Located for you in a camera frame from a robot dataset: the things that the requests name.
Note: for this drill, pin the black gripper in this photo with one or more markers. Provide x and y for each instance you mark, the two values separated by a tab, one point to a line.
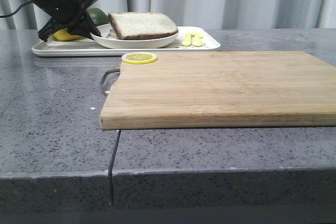
70	15

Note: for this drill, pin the white round plate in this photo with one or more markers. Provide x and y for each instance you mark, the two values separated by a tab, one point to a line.
130	44

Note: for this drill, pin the white rectangular tray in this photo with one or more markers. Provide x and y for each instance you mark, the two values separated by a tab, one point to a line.
88	48

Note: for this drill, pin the green lime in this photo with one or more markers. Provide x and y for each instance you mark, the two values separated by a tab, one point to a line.
97	16

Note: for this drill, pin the yellow lemon front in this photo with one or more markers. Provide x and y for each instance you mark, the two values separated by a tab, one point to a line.
63	35

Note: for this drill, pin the lemon slice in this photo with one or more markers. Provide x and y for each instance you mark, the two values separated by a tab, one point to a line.
139	58

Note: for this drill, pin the yellow plastic fork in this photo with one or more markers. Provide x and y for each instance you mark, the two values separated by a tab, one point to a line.
187	41

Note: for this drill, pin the yellow plastic knife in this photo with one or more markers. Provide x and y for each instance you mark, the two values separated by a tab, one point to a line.
197	39

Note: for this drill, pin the wooden cutting board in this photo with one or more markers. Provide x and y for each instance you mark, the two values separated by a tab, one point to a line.
222	89

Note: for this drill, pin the metal board handle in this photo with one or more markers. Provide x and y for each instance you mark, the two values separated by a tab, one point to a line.
108	79

